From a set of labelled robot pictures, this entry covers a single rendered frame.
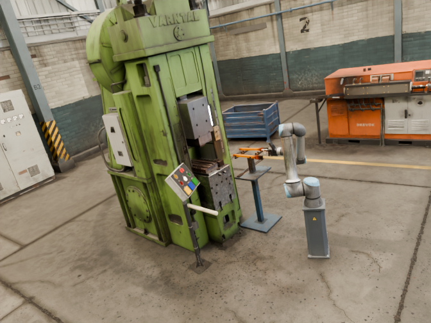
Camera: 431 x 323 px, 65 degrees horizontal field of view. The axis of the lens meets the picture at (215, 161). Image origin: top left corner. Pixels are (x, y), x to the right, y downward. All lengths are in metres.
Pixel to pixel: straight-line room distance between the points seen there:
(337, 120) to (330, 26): 4.54
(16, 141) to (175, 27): 5.35
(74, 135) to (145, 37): 6.36
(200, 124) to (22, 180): 5.39
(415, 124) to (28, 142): 7.55
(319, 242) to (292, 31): 8.40
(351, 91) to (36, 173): 6.68
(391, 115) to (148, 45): 4.44
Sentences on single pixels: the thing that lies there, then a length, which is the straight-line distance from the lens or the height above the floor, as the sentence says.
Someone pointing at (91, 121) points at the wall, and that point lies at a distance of 9.80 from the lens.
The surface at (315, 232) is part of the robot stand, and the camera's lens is 3.66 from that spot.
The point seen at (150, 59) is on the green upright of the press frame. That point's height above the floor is 2.27.
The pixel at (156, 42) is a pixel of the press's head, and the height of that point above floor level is 2.41.
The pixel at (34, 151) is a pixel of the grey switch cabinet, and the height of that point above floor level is 0.78.
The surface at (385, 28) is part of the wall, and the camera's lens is 10.45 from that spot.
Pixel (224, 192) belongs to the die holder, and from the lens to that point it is 4.04.
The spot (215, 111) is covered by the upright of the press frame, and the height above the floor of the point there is 1.52.
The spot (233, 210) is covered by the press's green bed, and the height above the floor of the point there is 0.31.
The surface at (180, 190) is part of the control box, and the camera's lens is 3.30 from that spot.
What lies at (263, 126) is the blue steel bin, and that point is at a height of 0.35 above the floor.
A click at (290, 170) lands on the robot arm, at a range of 3.40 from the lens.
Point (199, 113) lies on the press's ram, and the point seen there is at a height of 1.61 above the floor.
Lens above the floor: 2.36
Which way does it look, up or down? 20 degrees down
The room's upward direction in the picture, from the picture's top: 12 degrees counter-clockwise
